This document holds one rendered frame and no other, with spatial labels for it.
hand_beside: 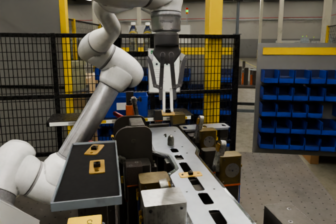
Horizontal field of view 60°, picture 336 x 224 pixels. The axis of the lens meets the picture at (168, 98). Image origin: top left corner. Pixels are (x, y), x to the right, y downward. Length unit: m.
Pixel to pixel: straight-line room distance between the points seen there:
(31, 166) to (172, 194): 0.76
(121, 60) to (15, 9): 2.20
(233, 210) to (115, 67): 0.77
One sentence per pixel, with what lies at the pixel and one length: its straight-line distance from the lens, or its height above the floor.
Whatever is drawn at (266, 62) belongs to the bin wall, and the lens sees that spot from 3.11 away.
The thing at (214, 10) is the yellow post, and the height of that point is 1.71.
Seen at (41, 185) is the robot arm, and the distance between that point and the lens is 1.36.
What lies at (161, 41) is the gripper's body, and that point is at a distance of 0.86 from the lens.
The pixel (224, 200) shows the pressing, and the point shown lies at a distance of 0.96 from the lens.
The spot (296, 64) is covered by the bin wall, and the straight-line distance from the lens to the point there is 3.18.
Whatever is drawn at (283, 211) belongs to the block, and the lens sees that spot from 0.89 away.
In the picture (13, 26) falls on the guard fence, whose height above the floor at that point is 1.67.
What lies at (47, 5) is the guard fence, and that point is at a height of 1.86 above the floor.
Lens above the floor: 1.47
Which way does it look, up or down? 10 degrees down
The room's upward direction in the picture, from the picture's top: straight up
